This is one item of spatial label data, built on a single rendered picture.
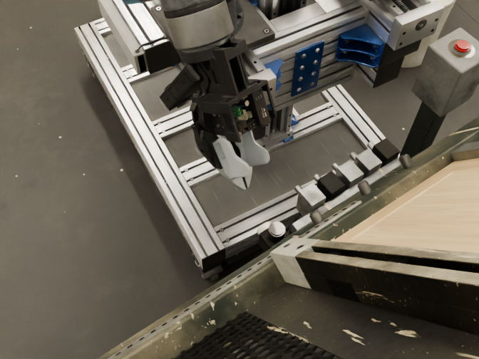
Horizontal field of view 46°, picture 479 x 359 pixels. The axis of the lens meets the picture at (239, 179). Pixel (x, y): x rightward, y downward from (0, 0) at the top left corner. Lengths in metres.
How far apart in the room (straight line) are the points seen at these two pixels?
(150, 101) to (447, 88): 1.22
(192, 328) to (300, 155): 1.16
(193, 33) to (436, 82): 1.03
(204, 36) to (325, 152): 1.55
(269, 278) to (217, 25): 0.63
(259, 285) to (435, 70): 0.76
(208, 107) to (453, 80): 0.96
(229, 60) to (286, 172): 1.45
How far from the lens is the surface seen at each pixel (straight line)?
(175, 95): 0.76
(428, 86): 1.63
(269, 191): 2.06
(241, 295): 1.15
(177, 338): 1.13
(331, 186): 1.43
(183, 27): 0.67
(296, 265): 1.06
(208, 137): 0.73
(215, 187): 2.07
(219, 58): 0.67
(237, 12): 1.37
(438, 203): 1.15
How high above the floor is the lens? 1.97
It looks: 58 degrees down
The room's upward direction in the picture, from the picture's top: straight up
